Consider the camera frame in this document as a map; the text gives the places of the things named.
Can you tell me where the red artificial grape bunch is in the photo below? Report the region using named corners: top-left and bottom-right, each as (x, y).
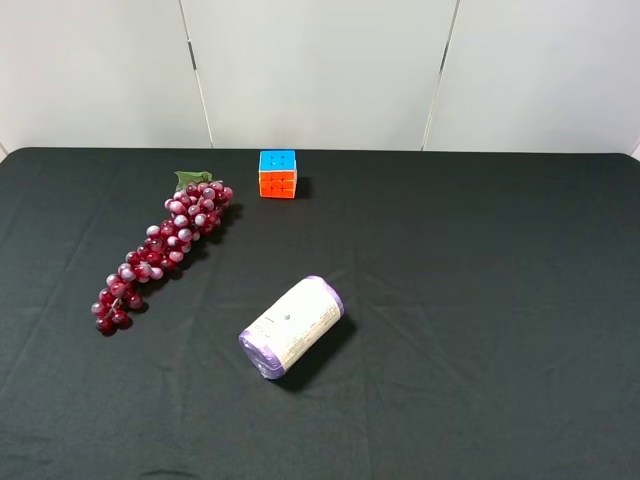
top-left (91, 171), bottom-right (234, 336)

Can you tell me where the orange and blue puzzle cube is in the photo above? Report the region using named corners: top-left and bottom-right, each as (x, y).
top-left (258, 150), bottom-right (297, 199)

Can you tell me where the purple bag roll white label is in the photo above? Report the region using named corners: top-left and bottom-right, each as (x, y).
top-left (239, 275), bottom-right (344, 380)

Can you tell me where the black tablecloth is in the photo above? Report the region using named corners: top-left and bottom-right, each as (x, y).
top-left (1, 149), bottom-right (639, 479)

